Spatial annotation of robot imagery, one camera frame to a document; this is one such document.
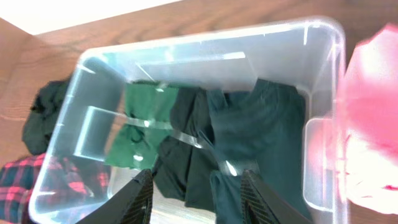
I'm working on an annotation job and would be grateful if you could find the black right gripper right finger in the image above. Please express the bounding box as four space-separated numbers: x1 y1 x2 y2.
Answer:
241 170 313 224

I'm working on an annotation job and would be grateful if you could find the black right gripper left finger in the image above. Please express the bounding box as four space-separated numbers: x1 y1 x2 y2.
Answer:
77 169 154 224

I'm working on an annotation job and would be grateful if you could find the dark teal garment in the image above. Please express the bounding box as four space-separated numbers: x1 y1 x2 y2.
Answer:
207 80 311 223

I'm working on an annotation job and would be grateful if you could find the green garment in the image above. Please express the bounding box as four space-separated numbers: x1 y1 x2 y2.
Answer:
105 82 179 170

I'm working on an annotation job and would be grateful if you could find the pink printed t-shirt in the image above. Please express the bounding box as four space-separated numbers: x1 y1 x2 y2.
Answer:
307 24 397 215

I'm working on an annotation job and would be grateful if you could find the black folded garment in bin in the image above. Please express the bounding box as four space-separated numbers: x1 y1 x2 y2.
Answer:
154 88 218 212

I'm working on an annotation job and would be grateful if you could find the clear plastic storage bin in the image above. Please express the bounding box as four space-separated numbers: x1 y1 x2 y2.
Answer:
29 17 348 223

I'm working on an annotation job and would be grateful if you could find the red plaid flannel shirt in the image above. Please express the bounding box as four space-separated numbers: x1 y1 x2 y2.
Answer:
0 152 110 224

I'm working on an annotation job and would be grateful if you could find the black folded garment on table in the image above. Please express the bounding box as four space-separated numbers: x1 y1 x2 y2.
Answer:
22 77 71 156

